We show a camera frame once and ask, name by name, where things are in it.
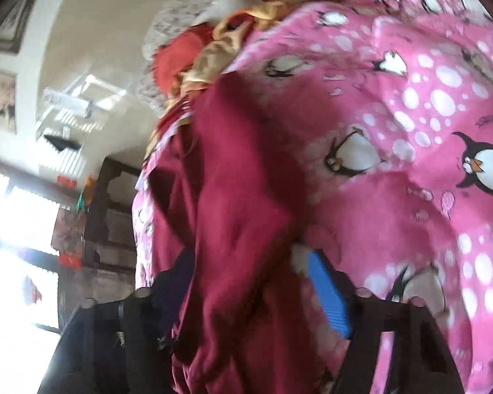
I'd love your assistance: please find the grey floral pillow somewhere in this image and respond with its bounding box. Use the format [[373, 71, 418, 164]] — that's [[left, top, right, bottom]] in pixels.
[[135, 0, 251, 111]]

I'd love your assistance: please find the golden satin cloth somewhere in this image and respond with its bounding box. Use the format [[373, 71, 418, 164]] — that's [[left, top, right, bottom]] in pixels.
[[142, 0, 354, 165]]

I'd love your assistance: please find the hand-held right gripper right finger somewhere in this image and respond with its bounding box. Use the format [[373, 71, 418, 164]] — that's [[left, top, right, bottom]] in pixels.
[[302, 249, 466, 394]]

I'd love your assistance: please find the red orange cloth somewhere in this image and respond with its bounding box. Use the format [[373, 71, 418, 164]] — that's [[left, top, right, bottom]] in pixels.
[[152, 22, 216, 95]]

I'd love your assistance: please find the maroon small garment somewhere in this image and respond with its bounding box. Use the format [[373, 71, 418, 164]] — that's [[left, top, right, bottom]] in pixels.
[[136, 75, 356, 394]]

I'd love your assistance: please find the white ceiling light fixture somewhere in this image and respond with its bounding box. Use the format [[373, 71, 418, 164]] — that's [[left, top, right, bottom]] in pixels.
[[41, 73, 126, 120]]

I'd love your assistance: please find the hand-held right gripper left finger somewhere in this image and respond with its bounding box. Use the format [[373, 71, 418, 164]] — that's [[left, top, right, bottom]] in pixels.
[[38, 250, 196, 394]]

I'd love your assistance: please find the floral wall picture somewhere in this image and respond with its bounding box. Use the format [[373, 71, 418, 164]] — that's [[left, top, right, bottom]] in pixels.
[[0, 68, 18, 135]]

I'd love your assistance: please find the dark wooden cabinet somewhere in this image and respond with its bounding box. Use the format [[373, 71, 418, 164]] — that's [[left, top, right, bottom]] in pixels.
[[82, 157, 142, 272]]

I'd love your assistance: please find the framed wall picture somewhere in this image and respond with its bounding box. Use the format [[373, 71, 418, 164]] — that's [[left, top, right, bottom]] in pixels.
[[0, 0, 37, 55]]

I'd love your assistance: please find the bright window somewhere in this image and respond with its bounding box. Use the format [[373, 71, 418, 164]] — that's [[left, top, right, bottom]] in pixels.
[[0, 164, 72, 394]]

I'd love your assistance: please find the pink penguin print blanket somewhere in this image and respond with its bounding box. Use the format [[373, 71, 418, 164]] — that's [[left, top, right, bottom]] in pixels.
[[132, 0, 493, 394]]

